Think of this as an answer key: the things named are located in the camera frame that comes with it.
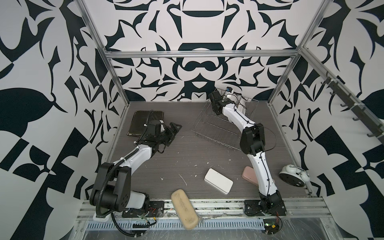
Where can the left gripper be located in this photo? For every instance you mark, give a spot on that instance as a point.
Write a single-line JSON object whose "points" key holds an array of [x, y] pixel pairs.
{"points": [[171, 133]]}

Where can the black square plate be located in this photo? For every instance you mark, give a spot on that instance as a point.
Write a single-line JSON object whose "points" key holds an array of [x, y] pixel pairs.
{"points": [[140, 119]]}

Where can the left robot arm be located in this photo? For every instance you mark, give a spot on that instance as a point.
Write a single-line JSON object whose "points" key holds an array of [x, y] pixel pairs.
{"points": [[112, 188]]}

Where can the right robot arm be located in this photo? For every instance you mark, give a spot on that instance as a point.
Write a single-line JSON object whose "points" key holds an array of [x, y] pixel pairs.
{"points": [[252, 143]]}

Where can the white round plate front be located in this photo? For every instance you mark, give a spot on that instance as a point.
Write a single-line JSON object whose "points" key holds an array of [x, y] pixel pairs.
{"points": [[242, 105]]}

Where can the white rectangular case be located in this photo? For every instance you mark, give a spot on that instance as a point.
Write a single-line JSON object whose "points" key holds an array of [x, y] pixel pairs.
{"points": [[218, 181]]}

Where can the beige oblong case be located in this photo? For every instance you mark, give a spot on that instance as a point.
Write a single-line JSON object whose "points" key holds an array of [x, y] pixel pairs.
{"points": [[184, 209]]}

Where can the white round timer device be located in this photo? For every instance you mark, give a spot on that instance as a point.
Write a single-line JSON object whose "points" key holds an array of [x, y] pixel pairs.
{"points": [[294, 176]]}

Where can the white display box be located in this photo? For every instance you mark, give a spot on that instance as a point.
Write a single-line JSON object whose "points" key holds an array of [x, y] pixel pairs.
{"points": [[106, 219]]}

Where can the small circuit board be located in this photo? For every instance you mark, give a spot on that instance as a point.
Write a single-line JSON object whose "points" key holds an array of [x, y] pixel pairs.
{"points": [[272, 226]]}

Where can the wire dish rack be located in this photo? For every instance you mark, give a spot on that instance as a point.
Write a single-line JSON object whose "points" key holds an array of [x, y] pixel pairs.
{"points": [[219, 129]]}

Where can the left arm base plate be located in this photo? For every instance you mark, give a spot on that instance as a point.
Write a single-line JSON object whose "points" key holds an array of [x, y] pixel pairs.
{"points": [[150, 209]]}

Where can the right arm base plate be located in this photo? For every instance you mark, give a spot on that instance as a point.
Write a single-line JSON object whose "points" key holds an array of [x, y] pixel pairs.
{"points": [[264, 208]]}

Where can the slotted cable duct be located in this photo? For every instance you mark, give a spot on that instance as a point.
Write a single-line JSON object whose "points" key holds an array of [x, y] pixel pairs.
{"points": [[173, 224]]}

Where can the wall hook rail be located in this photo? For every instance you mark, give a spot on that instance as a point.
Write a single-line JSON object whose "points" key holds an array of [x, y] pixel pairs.
{"points": [[351, 102]]}

